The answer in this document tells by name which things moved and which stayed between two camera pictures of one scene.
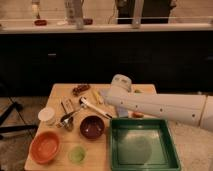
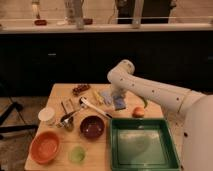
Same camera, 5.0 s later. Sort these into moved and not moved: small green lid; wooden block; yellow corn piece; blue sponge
Moved: blue sponge
Not moved: wooden block; small green lid; yellow corn piece
